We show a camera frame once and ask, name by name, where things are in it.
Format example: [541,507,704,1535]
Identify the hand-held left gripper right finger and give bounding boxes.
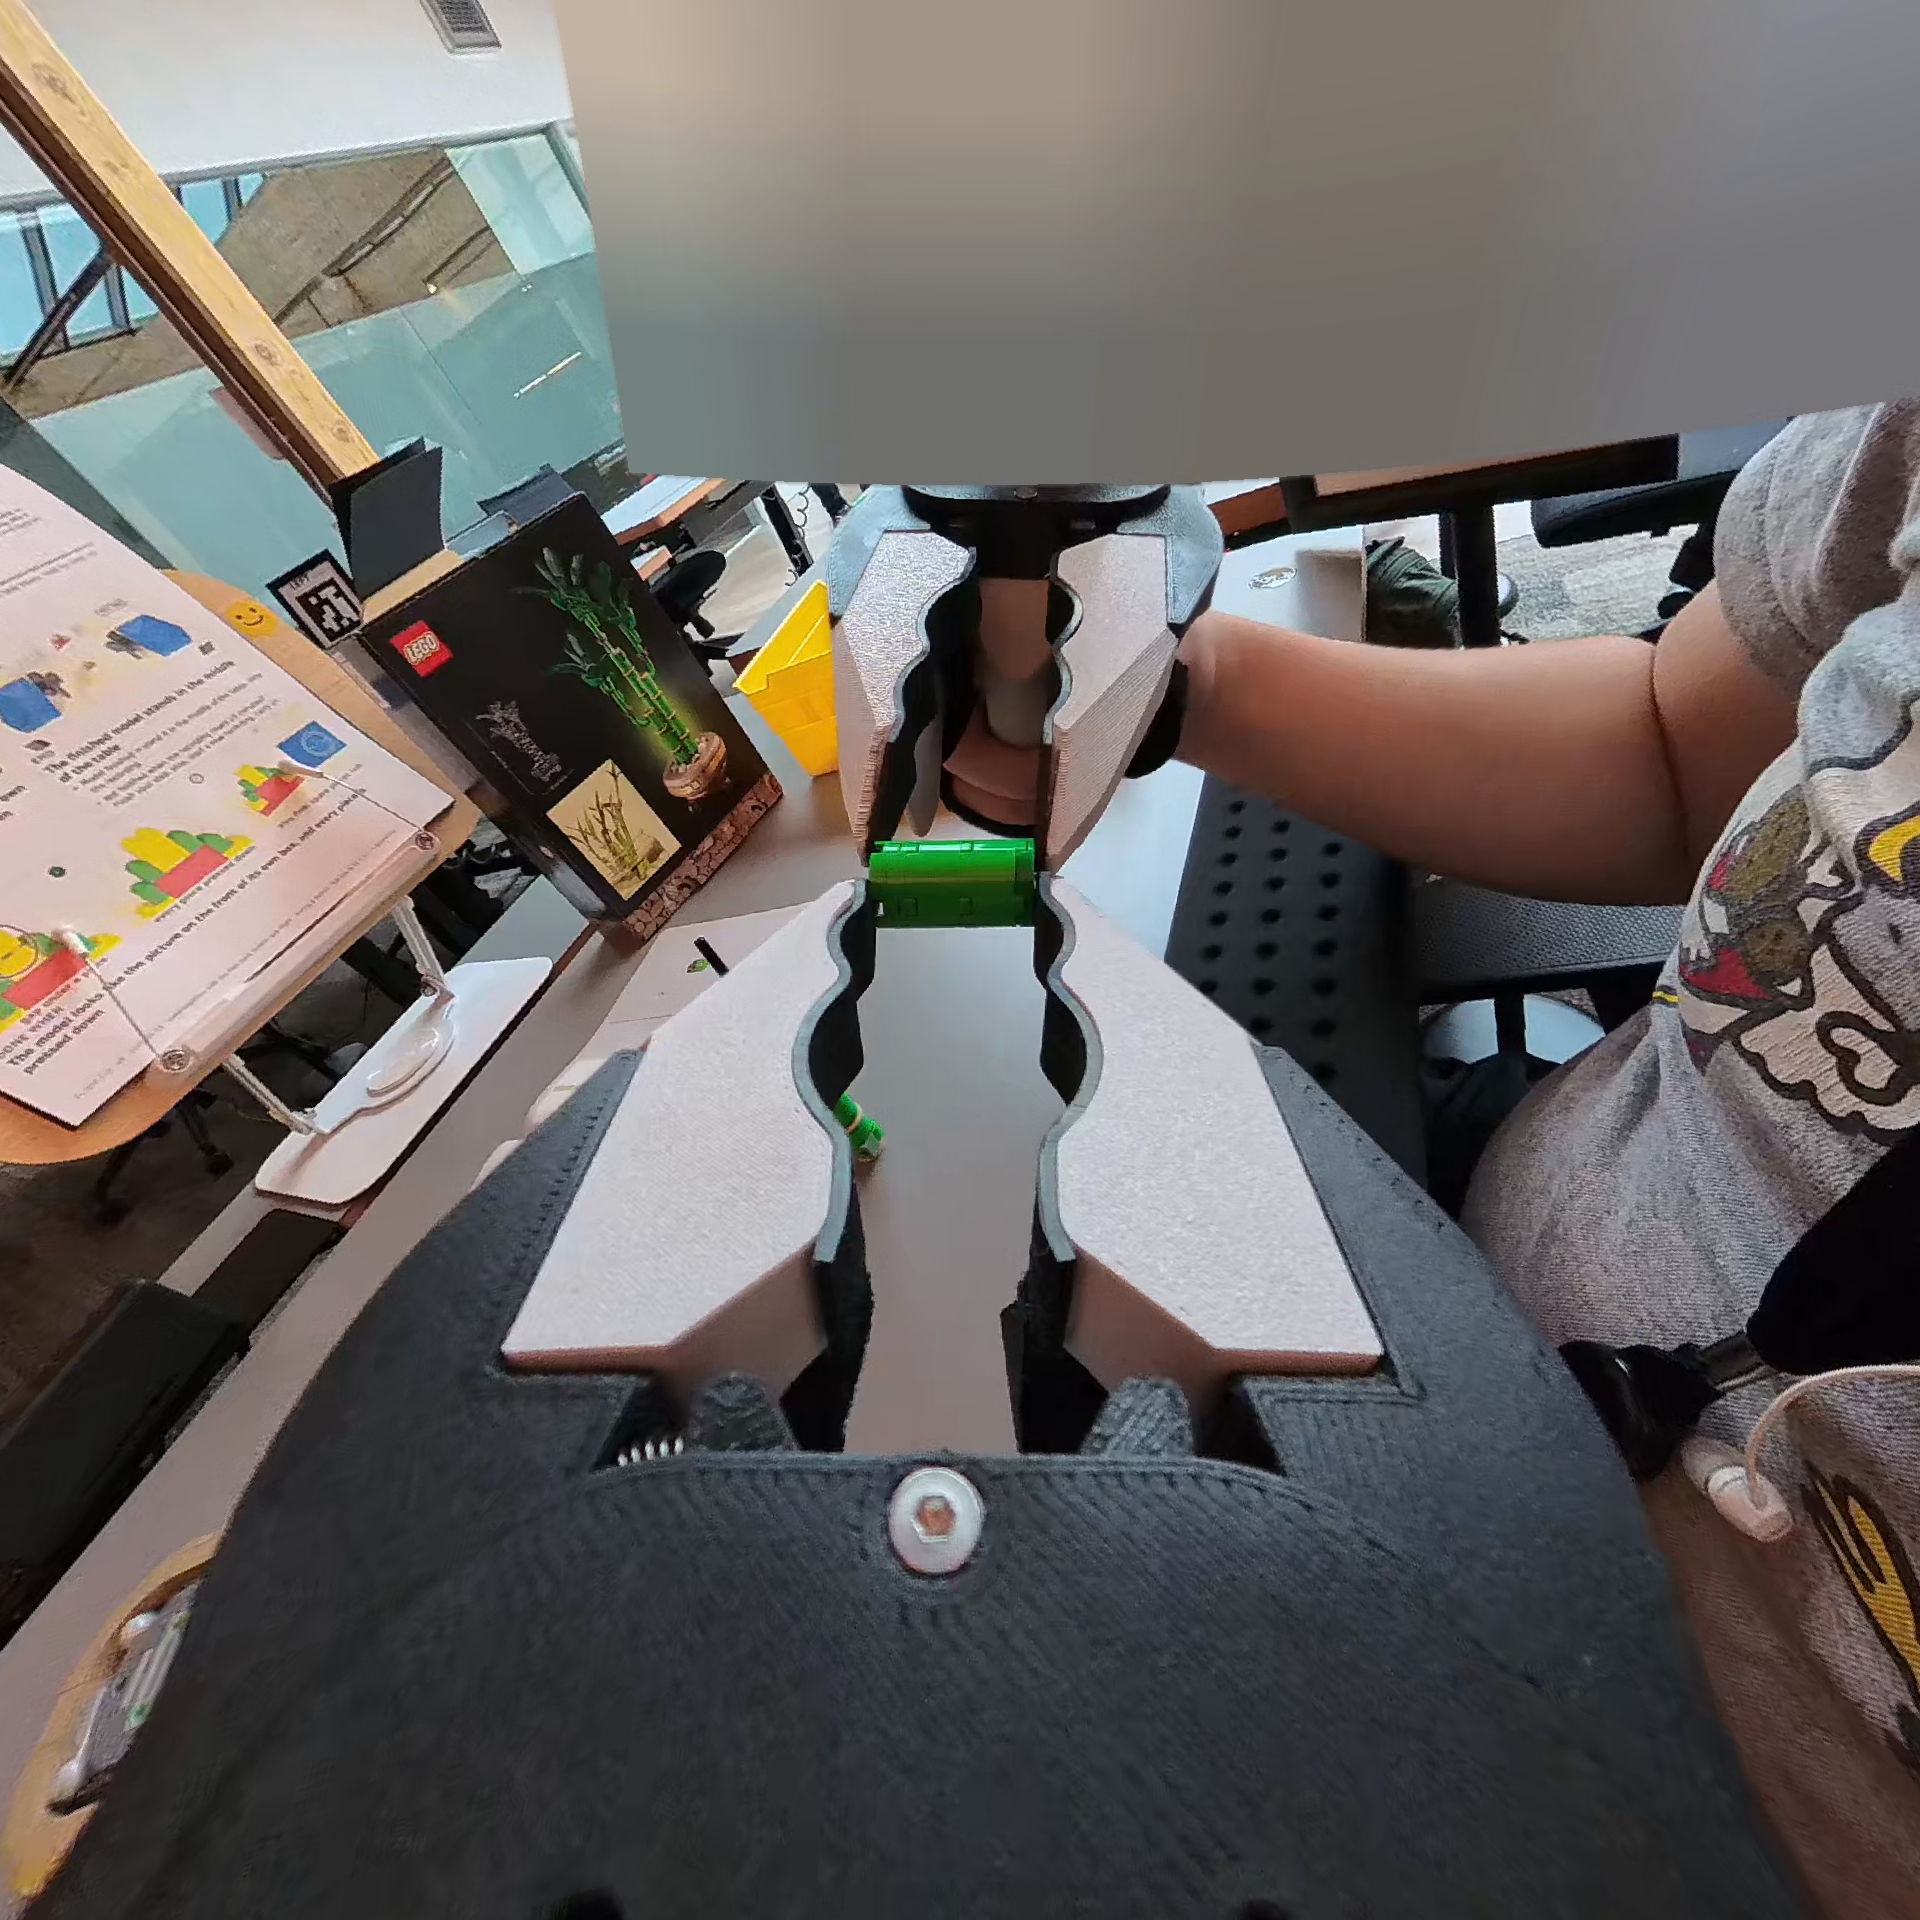
[1001,874,1384,1455]

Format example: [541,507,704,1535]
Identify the person's right hand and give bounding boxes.
[944,717,1055,825]

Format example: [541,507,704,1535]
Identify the yellow plastic bin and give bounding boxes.
[729,576,841,778]

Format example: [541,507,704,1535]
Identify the printed instruction sheet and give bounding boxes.
[0,461,457,1127]

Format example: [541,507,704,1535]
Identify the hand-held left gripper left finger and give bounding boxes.
[503,883,879,1455]

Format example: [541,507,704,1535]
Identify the small marker tag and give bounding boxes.
[270,551,369,650]

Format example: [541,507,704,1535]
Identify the black panel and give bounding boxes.
[334,442,453,589]

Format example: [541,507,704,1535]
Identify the green bamboo stalk model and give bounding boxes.
[692,937,889,1168]

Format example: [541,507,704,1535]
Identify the slanted wooden beam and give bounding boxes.
[0,31,380,485]

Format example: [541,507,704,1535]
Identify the black office chair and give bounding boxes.
[1528,432,1787,548]
[1417,871,1688,1203]

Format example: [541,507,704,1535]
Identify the instruction booklet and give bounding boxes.
[525,897,845,1145]

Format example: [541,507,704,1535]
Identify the black harness strap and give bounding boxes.
[1559,1141,1920,1488]

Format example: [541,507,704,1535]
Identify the black building set box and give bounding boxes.
[357,497,784,944]

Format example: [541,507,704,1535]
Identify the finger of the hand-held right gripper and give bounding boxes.
[830,527,980,874]
[1043,527,1190,876]

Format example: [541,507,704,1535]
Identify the person's right forearm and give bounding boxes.
[1176,593,1807,909]

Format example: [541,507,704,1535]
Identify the green cylinder brick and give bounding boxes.
[865,840,1039,929]

